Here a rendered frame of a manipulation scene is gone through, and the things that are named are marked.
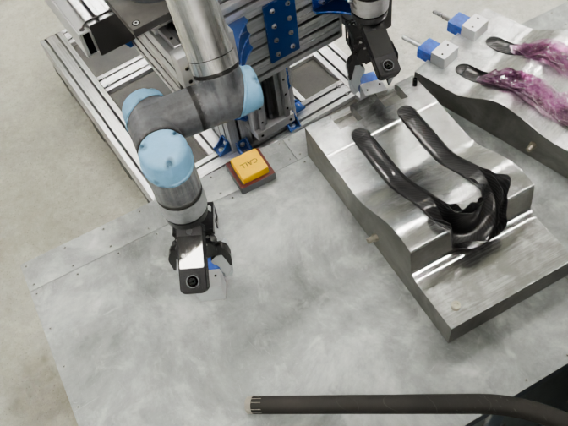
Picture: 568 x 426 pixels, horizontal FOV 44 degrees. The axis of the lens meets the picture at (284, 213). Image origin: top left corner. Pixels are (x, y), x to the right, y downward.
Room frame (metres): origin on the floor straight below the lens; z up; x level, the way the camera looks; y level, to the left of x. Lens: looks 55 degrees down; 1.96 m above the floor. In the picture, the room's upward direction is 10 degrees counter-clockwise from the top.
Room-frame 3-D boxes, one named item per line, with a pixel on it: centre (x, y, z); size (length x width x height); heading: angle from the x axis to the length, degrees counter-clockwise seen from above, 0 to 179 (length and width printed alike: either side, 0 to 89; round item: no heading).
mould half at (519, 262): (0.74, -0.28, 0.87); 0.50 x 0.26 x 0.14; 20
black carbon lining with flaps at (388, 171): (0.76, -0.28, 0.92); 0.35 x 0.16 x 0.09; 20
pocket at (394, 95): (0.98, -0.26, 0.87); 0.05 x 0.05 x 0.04; 20
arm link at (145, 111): (0.78, 0.17, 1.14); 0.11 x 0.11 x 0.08; 15
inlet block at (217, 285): (0.69, 0.15, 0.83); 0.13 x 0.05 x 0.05; 175
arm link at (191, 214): (0.67, 0.16, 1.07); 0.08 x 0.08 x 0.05
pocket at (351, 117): (0.94, -0.16, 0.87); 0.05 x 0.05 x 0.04; 20
